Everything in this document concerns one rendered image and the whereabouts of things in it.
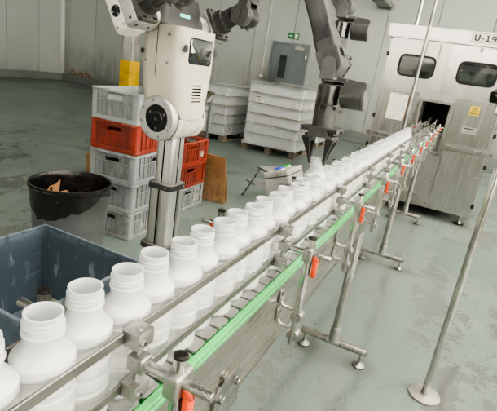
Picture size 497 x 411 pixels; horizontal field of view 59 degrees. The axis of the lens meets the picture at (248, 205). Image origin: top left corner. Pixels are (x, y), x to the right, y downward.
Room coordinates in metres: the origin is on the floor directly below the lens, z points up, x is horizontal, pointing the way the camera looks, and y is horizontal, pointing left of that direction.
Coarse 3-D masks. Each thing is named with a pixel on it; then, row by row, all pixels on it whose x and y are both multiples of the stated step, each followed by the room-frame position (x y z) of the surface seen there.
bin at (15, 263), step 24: (0, 240) 0.91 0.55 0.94; (24, 240) 0.97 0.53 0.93; (48, 240) 1.02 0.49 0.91; (72, 240) 0.98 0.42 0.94; (0, 264) 0.91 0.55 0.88; (24, 264) 0.97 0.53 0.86; (48, 264) 1.02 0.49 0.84; (72, 264) 0.98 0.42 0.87; (96, 264) 0.95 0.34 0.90; (0, 288) 0.91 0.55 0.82; (24, 288) 0.97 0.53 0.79; (0, 312) 0.64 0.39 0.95
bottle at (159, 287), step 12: (144, 252) 0.52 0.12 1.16; (156, 252) 0.53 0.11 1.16; (168, 252) 0.52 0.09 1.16; (144, 264) 0.50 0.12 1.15; (156, 264) 0.49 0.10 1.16; (168, 264) 0.52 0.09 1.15; (144, 276) 0.49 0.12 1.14; (156, 276) 0.49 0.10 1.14; (168, 276) 0.51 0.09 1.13; (144, 288) 0.49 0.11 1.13; (156, 288) 0.49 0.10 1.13; (168, 288) 0.50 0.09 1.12; (156, 300) 0.48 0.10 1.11; (168, 300) 0.50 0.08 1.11; (168, 312) 0.50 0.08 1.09; (156, 324) 0.49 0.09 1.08; (168, 324) 0.50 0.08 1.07; (156, 336) 0.49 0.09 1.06; (168, 336) 0.51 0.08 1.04; (156, 348) 0.49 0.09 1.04
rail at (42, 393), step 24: (384, 168) 2.04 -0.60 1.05; (264, 240) 0.75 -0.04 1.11; (192, 288) 0.53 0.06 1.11; (240, 288) 0.68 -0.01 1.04; (120, 336) 0.40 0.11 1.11; (96, 360) 0.37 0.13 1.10; (48, 384) 0.32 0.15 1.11; (120, 384) 0.41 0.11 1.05; (24, 408) 0.29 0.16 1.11; (96, 408) 0.37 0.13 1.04
